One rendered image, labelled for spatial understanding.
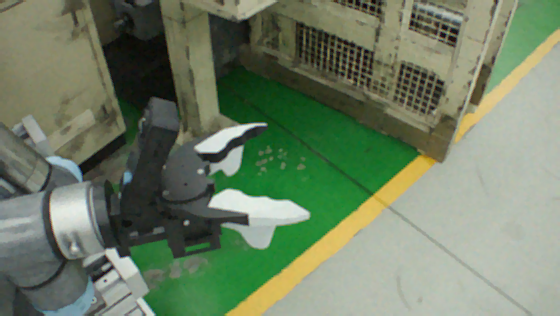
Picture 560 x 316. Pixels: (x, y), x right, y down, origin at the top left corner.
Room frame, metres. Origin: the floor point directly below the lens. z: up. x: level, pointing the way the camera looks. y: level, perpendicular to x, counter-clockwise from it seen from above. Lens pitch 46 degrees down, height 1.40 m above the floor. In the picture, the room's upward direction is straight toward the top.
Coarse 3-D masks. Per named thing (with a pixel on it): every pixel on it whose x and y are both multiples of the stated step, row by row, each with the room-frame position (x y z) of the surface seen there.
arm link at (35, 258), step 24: (48, 192) 0.26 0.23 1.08; (0, 216) 0.22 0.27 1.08; (24, 216) 0.22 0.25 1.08; (48, 216) 0.23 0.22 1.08; (0, 240) 0.20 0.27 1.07; (24, 240) 0.21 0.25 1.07; (48, 240) 0.21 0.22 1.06; (0, 264) 0.19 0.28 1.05; (24, 264) 0.19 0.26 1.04; (48, 264) 0.21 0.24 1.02
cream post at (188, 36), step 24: (168, 0) 1.45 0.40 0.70; (168, 24) 1.46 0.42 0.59; (192, 24) 1.44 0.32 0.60; (168, 48) 1.48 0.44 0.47; (192, 48) 1.42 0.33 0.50; (192, 72) 1.41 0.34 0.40; (192, 96) 1.41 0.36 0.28; (216, 96) 1.50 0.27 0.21; (192, 120) 1.43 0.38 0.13; (216, 120) 1.48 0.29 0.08
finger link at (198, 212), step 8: (200, 200) 0.25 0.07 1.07; (208, 200) 0.25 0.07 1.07; (176, 208) 0.24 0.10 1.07; (184, 208) 0.24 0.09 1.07; (192, 208) 0.24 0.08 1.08; (200, 208) 0.24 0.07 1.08; (208, 208) 0.24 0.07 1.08; (216, 208) 0.24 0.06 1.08; (184, 216) 0.24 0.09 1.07; (192, 216) 0.23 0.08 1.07; (200, 216) 0.23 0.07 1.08; (208, 216) 0.23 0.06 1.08; (216, 216) 0.23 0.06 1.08; (224, 216) 0.23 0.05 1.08; (232, 216) 0.23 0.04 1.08; (240, 216) 0.23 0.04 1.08; (248, 216) 0.23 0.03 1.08; (200, 224) 0.23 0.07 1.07; (208, 224) 0.23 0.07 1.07; (216, 224) 0.23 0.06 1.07; (240, 224) 0.23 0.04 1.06; (248, 224) 0.23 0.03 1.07
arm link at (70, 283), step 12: (72, 264) 0.23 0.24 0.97; (60, 276) 0.21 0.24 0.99; (72, 276) 0.22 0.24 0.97; (84, 276) 0.24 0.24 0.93; (24, 288) 0.19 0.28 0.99; (36, 288) 0.19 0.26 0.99; (48, 288) 0.20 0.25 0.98; (60, 288) 0.20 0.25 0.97; (72, 288) 0.21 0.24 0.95; (84, 288) 0.23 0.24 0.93; (36, 300) 0.19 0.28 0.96; (48, 300) 0.19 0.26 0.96; (60, 300) 0.20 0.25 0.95; (72, 300) 0.21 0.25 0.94; (84, 300) 0.22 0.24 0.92; (48, 312) 0.19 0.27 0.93; (60, 312) 0.19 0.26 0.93; (72, 312) 0.20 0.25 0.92; (84, 312) 0.21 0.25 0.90
